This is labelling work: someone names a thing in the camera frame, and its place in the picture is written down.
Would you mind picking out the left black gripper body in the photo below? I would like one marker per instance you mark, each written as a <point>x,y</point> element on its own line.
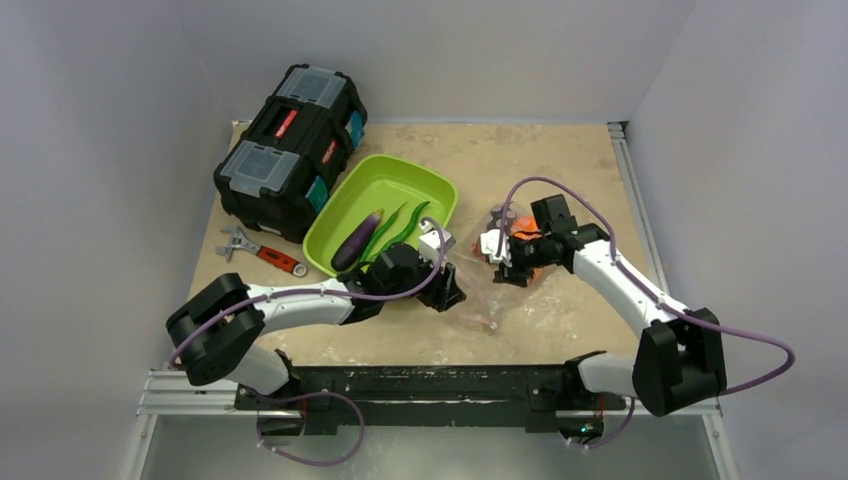
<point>434,294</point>

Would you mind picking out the green fake chili pepper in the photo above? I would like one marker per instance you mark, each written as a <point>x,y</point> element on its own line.
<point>407,230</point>

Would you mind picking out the purple fake eggplant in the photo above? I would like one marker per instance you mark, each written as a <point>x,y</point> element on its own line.
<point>352,247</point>

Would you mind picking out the clear zip top bag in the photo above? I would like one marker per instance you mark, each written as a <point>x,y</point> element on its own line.
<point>487,301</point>

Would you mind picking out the lime green plastic tray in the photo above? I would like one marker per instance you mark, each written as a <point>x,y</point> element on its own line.
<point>378,182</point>

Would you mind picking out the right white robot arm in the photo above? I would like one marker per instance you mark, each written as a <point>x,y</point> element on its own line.
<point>679,360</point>

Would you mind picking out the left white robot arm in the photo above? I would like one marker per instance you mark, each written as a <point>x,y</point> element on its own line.
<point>215,333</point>

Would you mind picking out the dark fake grape bunch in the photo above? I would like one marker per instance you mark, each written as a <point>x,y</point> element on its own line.
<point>499,218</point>

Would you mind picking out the black plastic toolbox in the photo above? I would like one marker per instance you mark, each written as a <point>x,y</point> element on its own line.
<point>279,175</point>

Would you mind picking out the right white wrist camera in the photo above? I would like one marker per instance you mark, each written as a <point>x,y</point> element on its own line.
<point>493,247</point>

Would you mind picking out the red handled adjustable wrench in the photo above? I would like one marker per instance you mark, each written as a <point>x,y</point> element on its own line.
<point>239,241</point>

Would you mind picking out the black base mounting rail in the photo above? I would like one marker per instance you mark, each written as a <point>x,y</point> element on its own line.
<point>535,398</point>

